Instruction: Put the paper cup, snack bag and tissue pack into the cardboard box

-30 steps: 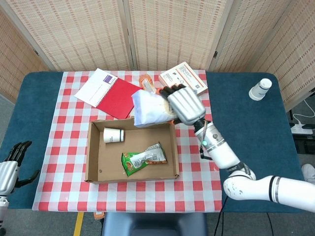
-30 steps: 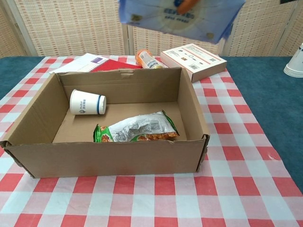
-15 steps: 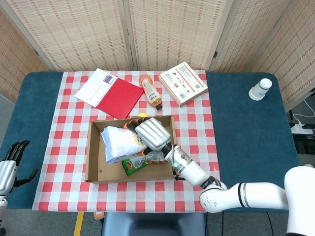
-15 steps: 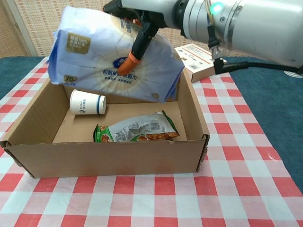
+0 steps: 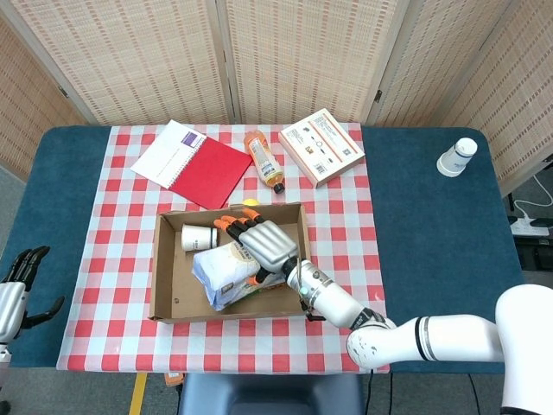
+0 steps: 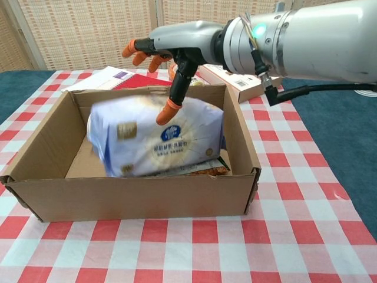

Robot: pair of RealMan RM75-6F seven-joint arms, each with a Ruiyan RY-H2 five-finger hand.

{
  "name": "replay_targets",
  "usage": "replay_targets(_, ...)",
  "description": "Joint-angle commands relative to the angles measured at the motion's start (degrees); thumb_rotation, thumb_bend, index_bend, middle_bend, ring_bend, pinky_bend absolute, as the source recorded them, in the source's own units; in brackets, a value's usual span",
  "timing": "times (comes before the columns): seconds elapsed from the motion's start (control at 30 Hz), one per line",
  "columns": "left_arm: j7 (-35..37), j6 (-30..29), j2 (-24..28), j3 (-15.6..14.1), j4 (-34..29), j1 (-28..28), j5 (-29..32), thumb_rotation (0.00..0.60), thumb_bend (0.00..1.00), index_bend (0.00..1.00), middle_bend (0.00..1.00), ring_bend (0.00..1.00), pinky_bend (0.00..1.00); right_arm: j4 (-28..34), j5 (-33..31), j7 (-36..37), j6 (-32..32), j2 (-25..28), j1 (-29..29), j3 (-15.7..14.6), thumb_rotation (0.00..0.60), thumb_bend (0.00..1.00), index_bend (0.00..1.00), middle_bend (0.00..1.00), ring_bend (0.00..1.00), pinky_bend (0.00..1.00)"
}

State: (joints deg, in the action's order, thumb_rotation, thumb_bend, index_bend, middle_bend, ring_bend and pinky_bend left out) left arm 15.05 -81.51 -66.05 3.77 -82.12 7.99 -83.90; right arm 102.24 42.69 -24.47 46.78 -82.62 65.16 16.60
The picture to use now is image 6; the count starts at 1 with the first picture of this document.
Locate silver right hand orange fingertips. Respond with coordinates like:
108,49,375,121
122,19,224,126

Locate pale blue tissue pack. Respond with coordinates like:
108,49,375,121
87,94,226,178

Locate green snack bag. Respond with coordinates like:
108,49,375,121
138,150,232,177

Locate white orange carton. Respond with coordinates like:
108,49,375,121
199,64,283,104

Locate open brown cardboard box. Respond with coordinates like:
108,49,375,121
0,83,262,222

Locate orange drink bottle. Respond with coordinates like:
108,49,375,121
167,65,207,87

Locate red spiral notebook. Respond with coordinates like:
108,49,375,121
61,66,174,92

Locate woven folding screen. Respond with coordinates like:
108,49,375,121
0,0,295,71

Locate blue table cover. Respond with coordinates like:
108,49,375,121
0,69,377,236

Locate red white checkered tablecloth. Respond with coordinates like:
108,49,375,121
0,68,377,283

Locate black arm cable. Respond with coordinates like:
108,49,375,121
250,48,377,107

